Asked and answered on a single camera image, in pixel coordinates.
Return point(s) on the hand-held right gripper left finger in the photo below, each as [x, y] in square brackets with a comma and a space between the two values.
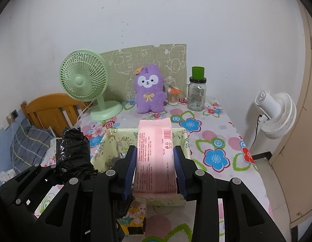
[129, 174]

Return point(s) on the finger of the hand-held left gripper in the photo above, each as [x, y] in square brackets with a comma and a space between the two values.
[86, 228]
[39, 171]

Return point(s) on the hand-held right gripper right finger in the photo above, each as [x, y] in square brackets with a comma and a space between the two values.
[180, 174]

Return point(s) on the pink packet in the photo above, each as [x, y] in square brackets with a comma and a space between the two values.
[153, 156]

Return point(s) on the yellow printed fabric storage box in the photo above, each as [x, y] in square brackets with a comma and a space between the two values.
[115, 143]

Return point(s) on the black plastic bag roll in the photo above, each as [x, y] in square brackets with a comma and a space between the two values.
[72, 151]

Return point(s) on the grey plaid pillow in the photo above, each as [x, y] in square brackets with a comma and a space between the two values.
[29, 143]

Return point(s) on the white crumpled cloth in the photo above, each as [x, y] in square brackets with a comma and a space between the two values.
[7, 176]

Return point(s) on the cartoon printed packet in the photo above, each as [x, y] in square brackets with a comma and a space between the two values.
[135, 214]

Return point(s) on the wooden chair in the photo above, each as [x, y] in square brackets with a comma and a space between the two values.
[44, 105]

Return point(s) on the small glass with orange lid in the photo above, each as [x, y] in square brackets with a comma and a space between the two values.
[173, 99]

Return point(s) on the purple plush toy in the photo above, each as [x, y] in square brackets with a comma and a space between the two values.
[148, 100]

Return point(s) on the glass jar with green lid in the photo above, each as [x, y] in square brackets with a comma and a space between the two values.
[196, 95]

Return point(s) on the green desk fan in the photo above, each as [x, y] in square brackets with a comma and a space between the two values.
[79, 80]

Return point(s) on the beige wooden cabinet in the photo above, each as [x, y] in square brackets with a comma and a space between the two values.
[292, 156]

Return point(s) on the green cartoon printed board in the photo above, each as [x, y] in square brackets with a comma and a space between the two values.
[123, 60]

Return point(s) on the white fan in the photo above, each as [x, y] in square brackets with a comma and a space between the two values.
[282, 116]

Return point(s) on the white wall plate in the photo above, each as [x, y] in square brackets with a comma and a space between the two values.
[8, 123]

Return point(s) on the dark wall socket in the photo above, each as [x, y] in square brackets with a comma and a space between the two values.
[14, 114]

